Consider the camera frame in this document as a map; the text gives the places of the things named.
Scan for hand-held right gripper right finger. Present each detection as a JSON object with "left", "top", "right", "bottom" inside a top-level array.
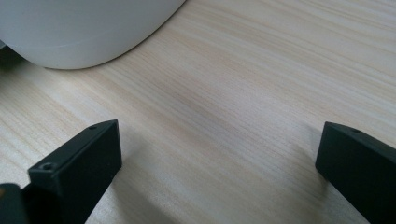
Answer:
[{"left": 315, "top": 120, "right": 396, "bottom": 224}]

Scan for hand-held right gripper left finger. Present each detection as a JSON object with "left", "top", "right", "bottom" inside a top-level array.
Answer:
[{"left": 21, "top": 119, "right": 123, "bottom": 224}]

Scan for white pedal trash bin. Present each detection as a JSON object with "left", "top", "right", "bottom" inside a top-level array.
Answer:
[{"left": 0, "top": 0, "right": 187, "bottom": 70}]

